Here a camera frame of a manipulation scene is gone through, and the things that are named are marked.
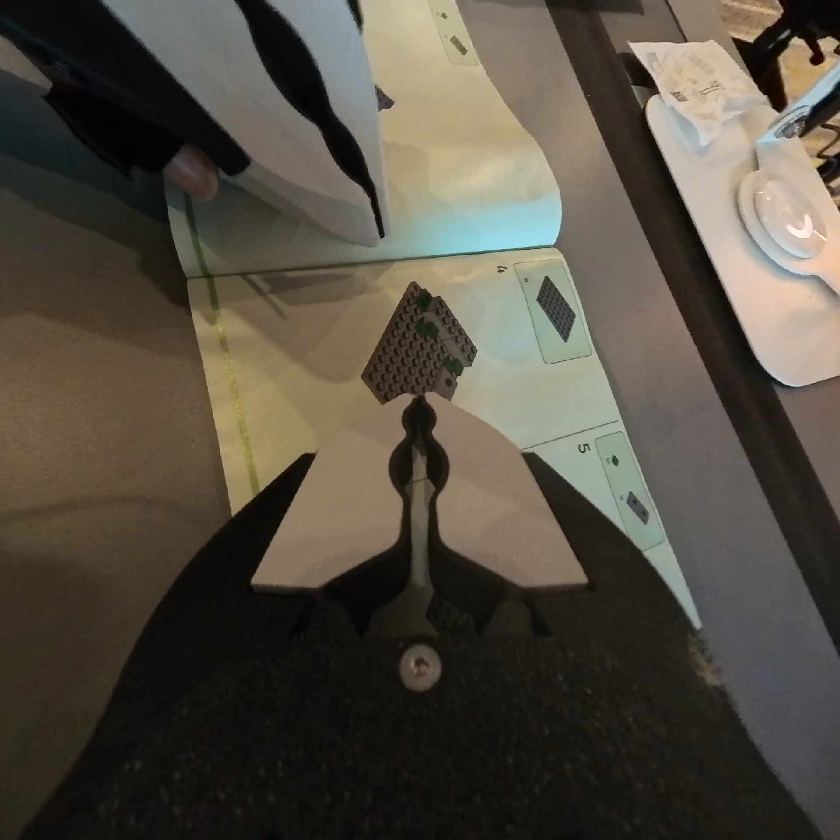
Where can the grey desk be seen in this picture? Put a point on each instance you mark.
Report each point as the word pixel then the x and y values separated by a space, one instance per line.
pixel 98 394
pixel 820 446

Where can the brick instruction booklet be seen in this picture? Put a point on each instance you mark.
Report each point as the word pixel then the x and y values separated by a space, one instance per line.
pixel 328 315

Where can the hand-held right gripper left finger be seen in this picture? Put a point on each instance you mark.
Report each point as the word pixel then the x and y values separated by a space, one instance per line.
pixel 334 512

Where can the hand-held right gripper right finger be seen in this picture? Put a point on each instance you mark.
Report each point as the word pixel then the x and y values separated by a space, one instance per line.
pixel 505 512

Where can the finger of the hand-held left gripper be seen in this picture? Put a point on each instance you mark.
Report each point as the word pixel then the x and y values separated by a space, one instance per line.
pixel 354 72
pixel 249 111

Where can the black office chair base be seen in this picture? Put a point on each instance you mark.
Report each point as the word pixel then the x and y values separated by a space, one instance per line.
pixel 787 26

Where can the printed clear plastic bag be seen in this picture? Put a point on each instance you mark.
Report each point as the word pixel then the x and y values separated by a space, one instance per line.
pixel 695 85

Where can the person's left hand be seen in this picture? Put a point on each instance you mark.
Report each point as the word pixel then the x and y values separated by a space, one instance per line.
pixel 193 174

